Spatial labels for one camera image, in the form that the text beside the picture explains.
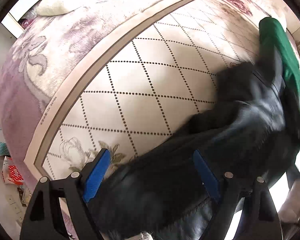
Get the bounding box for black leather jacket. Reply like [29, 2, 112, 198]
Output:
[88, 47, 300, 239]

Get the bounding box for white diamond pattern mat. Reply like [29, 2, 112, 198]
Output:
[24, 0, 263, 179]

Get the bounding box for green folded sweater white stripes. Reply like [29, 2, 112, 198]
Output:
[259, 17, 300, 97]

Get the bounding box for purple floral bed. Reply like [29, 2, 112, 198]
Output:
[0, 0, 270, 190]

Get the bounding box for white folded cloth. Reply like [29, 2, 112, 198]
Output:
[37, 0, 78, 16]

